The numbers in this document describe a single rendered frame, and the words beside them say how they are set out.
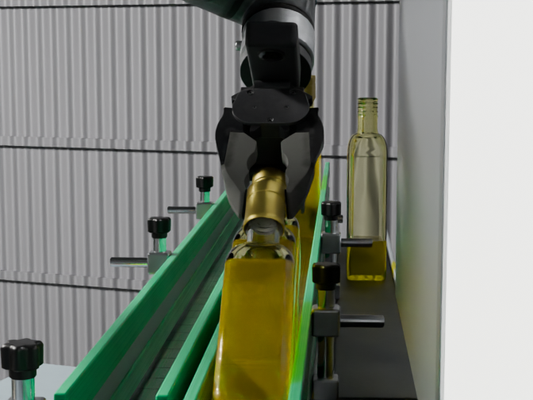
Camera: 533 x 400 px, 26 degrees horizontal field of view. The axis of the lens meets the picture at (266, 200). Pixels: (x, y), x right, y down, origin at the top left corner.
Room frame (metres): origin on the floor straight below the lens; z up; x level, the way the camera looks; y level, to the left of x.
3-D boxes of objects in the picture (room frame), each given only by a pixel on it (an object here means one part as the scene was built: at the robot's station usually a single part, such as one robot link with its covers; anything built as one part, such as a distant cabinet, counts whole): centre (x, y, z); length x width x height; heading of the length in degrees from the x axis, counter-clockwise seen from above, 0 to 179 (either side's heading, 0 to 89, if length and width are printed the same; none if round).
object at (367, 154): (1.66, -0.15, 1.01); 0.06 x 0.06 x 0.26; 88
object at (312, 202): (2.05, -0.07, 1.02); 0.06 x 0.06 x 0.28; 86
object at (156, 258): (1.38, 0.15, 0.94); 0.07 x 0.04 x 0.13; 86
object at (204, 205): (1.84, 0.12, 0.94); 0.07 x 0.04 x 0.13; 86
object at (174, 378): (1.67, 0.02, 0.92); 1.75 x 0.01 x 0.08; 176
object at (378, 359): (1.54, -0.14, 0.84); 0.95 x 0.09 x 0.11; 176
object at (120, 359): (1.68, 0.09, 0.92); 1.75 x 0.01 x 0.08; 176
